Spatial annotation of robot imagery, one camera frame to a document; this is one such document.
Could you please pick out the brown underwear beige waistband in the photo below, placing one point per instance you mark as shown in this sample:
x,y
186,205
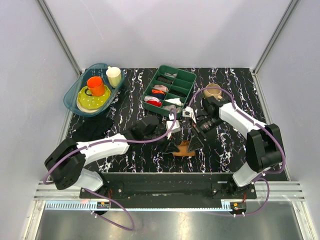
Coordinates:
x,y
183,150

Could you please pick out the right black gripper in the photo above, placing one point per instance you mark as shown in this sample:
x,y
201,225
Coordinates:
x,y
195,143

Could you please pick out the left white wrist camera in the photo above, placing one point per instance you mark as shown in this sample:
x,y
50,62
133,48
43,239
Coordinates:
x,y
172,127

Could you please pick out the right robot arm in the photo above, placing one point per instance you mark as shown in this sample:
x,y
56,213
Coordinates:
x,y
264,145

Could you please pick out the right aluminium frame post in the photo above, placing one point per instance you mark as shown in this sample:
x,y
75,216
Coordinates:
x,y
276,34

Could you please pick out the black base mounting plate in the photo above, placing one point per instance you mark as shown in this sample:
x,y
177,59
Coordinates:
x,y
173,190

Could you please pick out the pink grey rolled cloth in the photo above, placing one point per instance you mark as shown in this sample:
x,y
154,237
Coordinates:
x,y
162,88

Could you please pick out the green compartment organizer tray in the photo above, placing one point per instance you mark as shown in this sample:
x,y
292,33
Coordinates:
x,y
181,88

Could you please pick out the orange mug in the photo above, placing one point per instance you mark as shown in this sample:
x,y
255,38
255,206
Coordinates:
x,y
95,86

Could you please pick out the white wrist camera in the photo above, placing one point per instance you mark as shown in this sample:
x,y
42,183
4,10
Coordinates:
x,y
172,127
188,112

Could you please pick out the teal transparent plastic bin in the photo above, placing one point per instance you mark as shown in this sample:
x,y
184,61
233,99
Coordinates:
x,y
98,69

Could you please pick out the yellow-green dotted plate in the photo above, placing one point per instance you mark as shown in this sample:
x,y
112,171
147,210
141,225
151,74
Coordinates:
x,y
91,104

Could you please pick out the red white rolled cloth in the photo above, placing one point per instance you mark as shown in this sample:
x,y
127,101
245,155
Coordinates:
x,y
153,100

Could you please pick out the black rolled cloth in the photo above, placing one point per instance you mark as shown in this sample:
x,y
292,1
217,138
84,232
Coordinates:
x,y
165,80

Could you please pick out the grey folded cloth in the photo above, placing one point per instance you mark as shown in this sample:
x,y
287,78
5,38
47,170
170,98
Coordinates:
x,y
172,75

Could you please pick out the black cloth pile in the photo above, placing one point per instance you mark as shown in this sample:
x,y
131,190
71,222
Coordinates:
x,y
92,129

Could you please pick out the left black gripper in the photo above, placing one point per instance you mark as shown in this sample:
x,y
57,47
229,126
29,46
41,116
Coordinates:
x,y
169,145

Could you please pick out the left aluminium frame post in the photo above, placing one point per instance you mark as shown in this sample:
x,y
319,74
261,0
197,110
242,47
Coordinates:
x,y
48,15

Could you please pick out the cream yellow cup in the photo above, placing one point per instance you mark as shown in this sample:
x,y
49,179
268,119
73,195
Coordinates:
x,y
114,76

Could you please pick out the beige ceramic mug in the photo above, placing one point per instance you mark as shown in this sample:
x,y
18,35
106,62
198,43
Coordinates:
x,y
213,90

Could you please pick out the aluminium frame post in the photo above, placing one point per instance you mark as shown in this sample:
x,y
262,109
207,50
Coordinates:
x,y
276,34
48,15

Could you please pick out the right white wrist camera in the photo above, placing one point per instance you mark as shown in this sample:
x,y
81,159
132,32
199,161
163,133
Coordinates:
x,y
188,112

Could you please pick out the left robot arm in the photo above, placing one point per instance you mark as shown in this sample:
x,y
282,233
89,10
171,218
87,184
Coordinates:
x,y
66,164

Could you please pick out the orange navy rolled cloth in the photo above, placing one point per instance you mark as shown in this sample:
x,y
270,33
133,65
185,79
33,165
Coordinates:
x,y
158,92

